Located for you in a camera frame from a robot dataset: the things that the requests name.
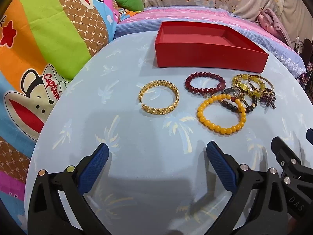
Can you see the red cardboard box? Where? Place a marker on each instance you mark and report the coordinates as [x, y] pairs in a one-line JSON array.
[[207, 53]]

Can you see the beige cloth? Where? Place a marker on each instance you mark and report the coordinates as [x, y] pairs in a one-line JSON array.
[[298, 7]]

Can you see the dark metal rack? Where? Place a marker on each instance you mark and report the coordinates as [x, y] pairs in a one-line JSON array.
[[305, 51]]

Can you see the thin gold bangle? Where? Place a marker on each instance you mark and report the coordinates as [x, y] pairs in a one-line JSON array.
[[250, 80]]

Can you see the cartoon monkey blanket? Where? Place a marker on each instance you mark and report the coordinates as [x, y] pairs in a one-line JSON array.
[[49, 41]]

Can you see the pink blue striped pillow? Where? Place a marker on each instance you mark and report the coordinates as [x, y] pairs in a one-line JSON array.
[[146, 17]]

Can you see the light blue palm-print tablecloth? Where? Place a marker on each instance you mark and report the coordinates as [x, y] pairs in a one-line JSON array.
[[110, 107]]

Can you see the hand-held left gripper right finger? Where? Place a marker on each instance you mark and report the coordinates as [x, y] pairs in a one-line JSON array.
[[220, 166]]

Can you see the purple garnet bead strand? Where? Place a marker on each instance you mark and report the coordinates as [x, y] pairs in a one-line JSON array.
[[266, 99]]

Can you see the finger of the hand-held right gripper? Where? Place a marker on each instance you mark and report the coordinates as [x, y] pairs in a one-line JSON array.
[[281, 149], [310, 137]]

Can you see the pink cloth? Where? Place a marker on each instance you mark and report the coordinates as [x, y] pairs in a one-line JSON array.
[[273, 22]]

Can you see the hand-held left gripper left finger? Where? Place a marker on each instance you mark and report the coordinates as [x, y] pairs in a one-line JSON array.
[[95, 167]]

